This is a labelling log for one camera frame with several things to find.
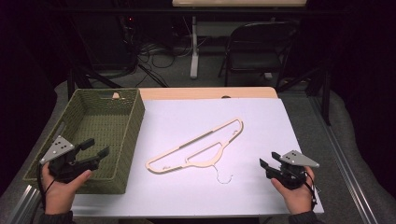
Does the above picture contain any person's left hand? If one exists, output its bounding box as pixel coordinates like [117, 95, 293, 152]
[41, 161, 93, 216]

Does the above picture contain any white desk leg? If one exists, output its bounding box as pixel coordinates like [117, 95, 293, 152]
[190, 15, 200, 80]

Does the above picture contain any wooden clothes hanger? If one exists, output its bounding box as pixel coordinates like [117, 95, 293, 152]
[145, 117, 245, 185]

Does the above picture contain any aluminium rail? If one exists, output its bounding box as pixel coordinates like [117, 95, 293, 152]
[306, 95, 379, 224]
[6, 184, 42, 224]

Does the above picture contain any black folding chair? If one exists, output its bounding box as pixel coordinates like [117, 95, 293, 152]
[218, 20, 301, 91]

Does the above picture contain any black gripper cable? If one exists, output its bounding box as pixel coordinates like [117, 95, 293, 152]
[36, 162, 57, 213]
[292, 169, 321, 210]

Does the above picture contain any black metal stand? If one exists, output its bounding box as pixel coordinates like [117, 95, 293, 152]
[66, 18, 123, 101]
[276, 59, 332, 127]

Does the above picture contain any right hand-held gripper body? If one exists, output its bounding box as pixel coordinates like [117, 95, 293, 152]
[264, 149, 320, 190]

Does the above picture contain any white sheet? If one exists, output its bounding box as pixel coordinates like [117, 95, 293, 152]
[71, 98, 325, 218]

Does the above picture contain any green woven basket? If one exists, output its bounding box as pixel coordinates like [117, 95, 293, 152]
[22, 88, 147, 195]

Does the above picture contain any person's right hand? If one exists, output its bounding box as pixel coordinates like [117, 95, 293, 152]
[270, 165, 318, 216]

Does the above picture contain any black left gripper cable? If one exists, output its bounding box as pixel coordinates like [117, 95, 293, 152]
[36, 162, 57, 213]

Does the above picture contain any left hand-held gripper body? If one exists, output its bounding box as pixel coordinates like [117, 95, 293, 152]
[39, 134, 101, 184]

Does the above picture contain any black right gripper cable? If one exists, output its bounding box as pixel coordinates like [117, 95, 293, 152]
[292, 169, 321, 210]

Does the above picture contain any bundle of floor cables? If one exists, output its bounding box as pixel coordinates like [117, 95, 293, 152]
[120, 15, 194, 89]

